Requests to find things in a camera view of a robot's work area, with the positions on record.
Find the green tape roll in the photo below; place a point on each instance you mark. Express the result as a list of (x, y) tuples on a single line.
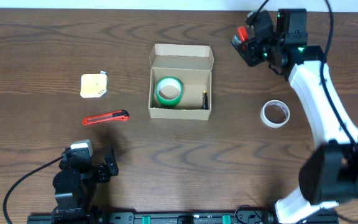
[(169, 91)]

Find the black binder clip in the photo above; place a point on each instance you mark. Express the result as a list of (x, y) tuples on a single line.
[(205, 100)]

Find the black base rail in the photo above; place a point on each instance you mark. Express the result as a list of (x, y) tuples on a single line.
[(238, 217)]

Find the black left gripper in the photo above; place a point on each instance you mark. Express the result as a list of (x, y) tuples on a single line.
[(104, 173)]

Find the yellow sticky note pad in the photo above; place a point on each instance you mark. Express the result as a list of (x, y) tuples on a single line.
[(94, 85)]

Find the white masking tape roll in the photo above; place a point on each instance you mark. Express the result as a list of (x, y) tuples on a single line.
[(275, 113)]

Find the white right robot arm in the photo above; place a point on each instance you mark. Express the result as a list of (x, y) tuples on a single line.
[(330, 176)]

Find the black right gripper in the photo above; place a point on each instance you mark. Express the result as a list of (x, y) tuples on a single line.
[(248, 48)]

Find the open cardboard box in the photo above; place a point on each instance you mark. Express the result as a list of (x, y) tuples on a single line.
[(192, 65)]

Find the red utility knife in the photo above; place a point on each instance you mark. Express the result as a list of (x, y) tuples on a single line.
[(119, 115)]

